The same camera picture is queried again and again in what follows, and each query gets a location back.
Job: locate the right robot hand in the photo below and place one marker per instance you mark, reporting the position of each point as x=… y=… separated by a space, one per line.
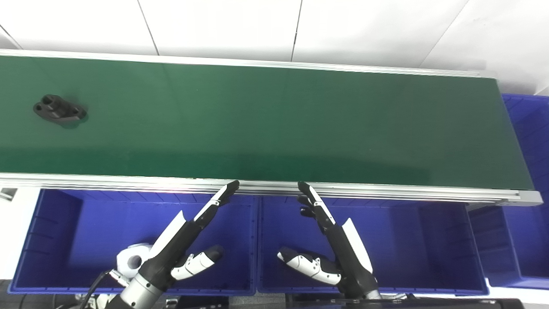
x=343 y=253

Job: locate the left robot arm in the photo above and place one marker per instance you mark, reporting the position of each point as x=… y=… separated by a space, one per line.
x=137 y=294

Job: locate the aluminium conveyor side rail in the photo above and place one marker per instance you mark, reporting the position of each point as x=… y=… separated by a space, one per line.
x=266 y=186
x=257 y=63

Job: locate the white block part with hole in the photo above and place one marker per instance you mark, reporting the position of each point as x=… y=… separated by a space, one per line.
x=128 y=257

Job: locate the green conveyor belt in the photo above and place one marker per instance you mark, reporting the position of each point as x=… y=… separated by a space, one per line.
x=274 y=124

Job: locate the grey metal conveyor bracket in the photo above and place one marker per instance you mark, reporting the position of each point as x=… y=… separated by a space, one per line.
x=6 y=194

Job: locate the blue plastic bin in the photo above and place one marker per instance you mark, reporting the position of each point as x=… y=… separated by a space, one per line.
x=85 y=231
x=529 y=128
x=411 y=240

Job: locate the black flange part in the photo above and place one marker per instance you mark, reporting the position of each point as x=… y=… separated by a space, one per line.
x=60 y=110

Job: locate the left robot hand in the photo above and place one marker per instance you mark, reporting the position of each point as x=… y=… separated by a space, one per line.
x=171 y=249

